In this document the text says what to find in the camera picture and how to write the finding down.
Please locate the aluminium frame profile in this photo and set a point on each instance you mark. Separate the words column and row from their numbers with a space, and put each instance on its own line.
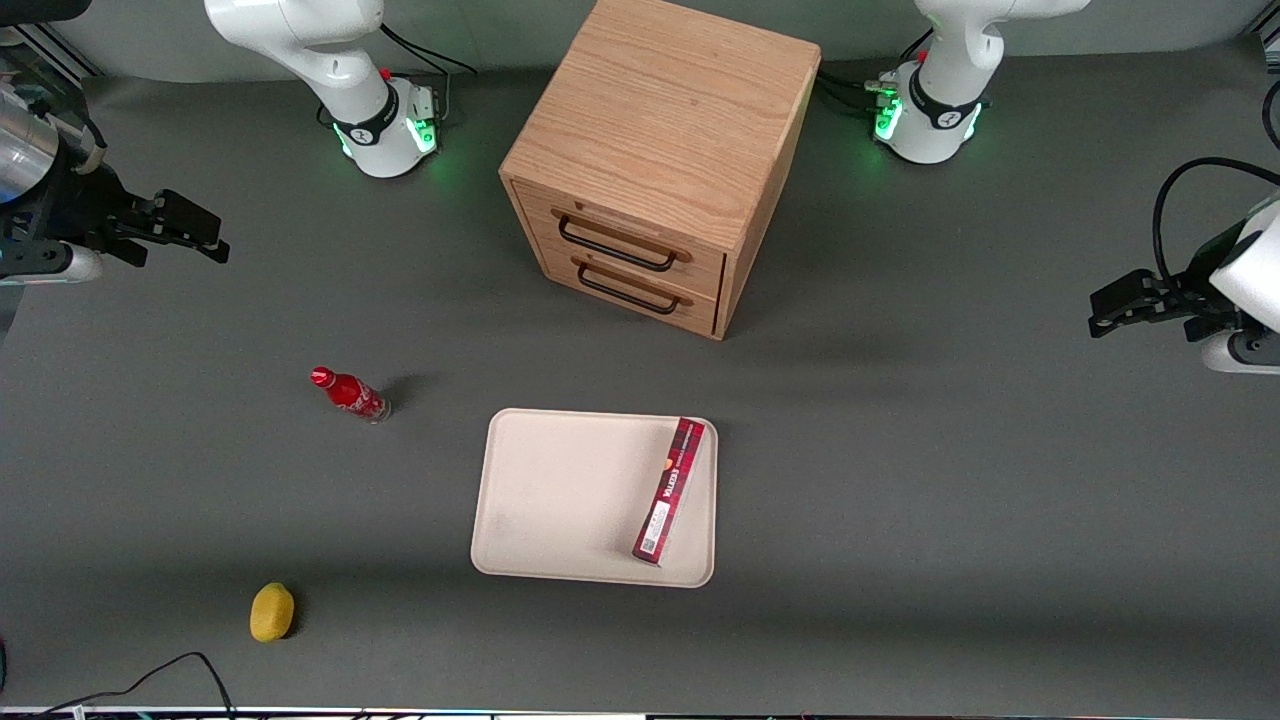
column 1268, row 25
column 50, row 50

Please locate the wooden drawer front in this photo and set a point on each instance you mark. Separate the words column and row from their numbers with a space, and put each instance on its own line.
column 620, row 225
column 640, row 300

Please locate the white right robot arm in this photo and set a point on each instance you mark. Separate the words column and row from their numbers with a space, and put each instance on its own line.
column 340, row 60

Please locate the yellow lemon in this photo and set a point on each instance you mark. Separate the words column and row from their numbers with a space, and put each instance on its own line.
column 271, row 612

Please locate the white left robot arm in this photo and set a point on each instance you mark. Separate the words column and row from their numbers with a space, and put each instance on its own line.
column 950, row 70

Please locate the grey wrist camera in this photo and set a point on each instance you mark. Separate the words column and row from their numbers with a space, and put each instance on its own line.
column 60, row 265
column 1245, row 355

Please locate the beige plastic tray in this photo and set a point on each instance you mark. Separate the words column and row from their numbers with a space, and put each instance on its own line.
column 560, row 500

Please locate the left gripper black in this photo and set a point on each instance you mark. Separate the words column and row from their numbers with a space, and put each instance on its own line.
column 1196, row 292

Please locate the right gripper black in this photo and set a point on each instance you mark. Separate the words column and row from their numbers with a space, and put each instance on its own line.
column 72, row 212

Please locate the red coke bottle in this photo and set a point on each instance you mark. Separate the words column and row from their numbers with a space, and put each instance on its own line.
column 352, row 395

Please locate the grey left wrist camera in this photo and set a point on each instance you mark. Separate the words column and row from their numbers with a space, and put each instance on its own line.
column 1245, row 355

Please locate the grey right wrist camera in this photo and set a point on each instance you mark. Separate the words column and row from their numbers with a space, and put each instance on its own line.
column 60, row 265

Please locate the wooden board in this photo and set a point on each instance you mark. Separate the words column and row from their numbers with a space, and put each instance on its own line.
column 660, row 110

